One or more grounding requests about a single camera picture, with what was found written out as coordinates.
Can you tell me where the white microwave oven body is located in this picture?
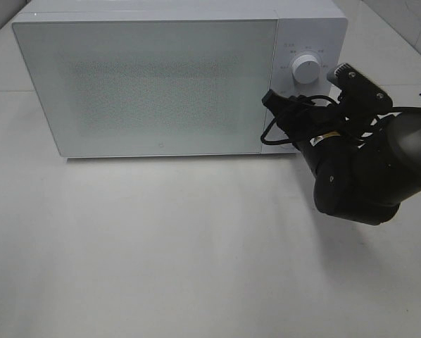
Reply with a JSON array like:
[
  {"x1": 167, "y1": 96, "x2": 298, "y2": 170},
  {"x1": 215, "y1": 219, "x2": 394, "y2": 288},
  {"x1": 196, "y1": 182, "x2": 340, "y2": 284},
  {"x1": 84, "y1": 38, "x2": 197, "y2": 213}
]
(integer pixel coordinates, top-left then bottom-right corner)
[{"x1": 12, "y1": 1, "x2": 348, "y2": 156}]

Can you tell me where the white microwave door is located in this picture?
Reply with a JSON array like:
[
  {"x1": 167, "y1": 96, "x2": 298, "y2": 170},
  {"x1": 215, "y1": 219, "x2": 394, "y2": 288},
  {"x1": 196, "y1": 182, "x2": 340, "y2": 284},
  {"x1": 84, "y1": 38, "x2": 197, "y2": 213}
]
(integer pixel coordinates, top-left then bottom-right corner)
[{"x1": 13, "y1": 20, "x2": 277, "y2": 158}]

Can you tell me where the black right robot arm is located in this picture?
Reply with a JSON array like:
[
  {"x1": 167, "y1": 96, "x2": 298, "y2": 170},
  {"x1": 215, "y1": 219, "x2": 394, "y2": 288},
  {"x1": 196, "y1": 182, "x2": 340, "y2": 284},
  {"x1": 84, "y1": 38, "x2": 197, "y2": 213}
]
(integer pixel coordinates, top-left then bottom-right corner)
[{"x1": 262, "y1": 91, "x2": 421, "y2": 225}]

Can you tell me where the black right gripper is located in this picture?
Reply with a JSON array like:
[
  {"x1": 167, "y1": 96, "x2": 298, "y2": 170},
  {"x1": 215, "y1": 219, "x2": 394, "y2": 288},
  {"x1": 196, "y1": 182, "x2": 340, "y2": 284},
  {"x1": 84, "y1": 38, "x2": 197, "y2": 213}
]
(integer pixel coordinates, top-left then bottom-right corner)
[{"x1": 261, "y1": 89, "x2": 362, "y2": 153}]

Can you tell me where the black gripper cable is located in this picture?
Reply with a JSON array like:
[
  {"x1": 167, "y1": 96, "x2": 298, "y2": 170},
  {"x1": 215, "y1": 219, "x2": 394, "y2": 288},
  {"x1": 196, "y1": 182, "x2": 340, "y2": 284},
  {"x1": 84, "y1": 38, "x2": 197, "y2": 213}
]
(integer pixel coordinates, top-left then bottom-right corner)
[{"x1": 258, "y1": 93, "x2": 421, "y2": 146}]

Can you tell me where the upper white control knob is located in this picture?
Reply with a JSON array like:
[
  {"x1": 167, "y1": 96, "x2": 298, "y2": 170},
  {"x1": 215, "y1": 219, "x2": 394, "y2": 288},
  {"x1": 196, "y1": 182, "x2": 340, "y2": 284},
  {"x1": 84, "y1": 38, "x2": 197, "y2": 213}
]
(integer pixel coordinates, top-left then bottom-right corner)
[{"x1": 291, "y1": 52, "x2": 321, "y2": 85}]

